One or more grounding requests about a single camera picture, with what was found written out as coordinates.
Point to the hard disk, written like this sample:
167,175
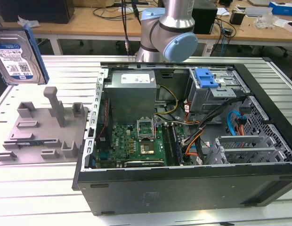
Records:
14,61

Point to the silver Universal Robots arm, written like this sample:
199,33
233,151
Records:
174,21

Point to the silver disk bay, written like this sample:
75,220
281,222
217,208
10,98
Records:
281,154

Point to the grey power supply unit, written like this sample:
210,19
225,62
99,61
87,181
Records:
132,99

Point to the CPU socket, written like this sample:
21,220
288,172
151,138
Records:
147,149

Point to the green motherboard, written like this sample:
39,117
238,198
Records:
122,141

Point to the black graphics card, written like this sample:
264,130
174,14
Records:
143,163

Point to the silver optical drive cage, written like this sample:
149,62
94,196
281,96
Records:
207,99

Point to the blue drive cage latch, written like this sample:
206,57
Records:
205,78

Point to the black open PC case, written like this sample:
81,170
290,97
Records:
183,193

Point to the grey parts rack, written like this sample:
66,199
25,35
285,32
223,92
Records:
42,146

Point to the black computer box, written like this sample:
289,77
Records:
205,21

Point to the RAM stick on rack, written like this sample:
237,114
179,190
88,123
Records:
30,142

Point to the small black box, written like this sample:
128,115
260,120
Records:
237,17

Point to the crumpled clear plastic bag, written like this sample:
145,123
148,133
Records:
28,23

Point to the clear plastic bags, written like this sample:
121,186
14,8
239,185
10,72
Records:
263,22

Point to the grey flat box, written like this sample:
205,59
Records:
256,11

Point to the large black box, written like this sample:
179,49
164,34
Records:
35,11

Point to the white open box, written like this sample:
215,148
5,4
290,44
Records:
281,23

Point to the blue cardboard box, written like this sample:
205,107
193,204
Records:
282,9

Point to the wooden desk white frame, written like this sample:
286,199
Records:
73,26

